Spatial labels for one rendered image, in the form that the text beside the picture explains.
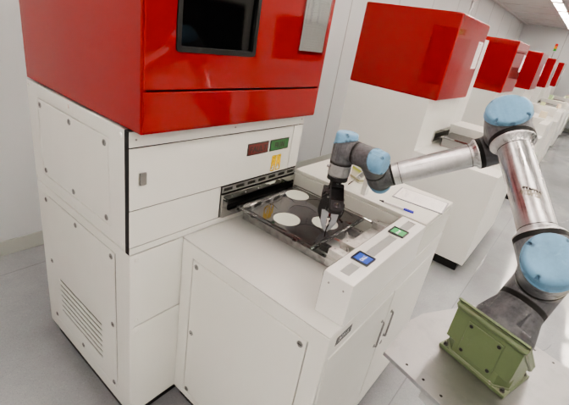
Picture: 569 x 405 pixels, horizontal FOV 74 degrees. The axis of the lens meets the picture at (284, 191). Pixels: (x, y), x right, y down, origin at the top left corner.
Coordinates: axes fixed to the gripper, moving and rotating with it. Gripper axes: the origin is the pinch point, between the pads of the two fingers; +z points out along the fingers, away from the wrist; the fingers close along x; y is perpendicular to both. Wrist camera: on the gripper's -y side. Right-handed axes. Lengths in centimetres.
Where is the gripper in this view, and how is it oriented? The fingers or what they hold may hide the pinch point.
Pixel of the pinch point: (326, 229)
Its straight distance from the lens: 136.9
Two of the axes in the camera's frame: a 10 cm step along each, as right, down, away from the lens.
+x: -9.8, -1.8, 0.1
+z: -1.6, 9.0, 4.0
